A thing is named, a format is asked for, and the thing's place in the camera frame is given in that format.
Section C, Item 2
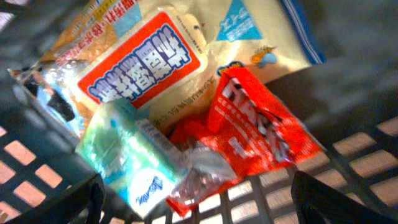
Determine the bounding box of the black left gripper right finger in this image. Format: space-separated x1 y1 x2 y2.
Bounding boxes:
291 171 395 224

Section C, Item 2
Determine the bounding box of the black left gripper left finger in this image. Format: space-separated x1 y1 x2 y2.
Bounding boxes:
8 174 105 224

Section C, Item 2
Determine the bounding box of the green tissue pack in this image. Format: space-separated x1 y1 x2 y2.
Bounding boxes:
76 98 191 218

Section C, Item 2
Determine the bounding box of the red jerky bag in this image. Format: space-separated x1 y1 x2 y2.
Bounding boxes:
167 67 322 217

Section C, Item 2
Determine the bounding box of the cream snack bag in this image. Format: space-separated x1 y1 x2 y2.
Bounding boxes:
9 0 325 136

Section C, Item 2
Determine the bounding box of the grey plastic basket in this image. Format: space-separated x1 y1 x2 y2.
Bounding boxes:
1 1 397 218

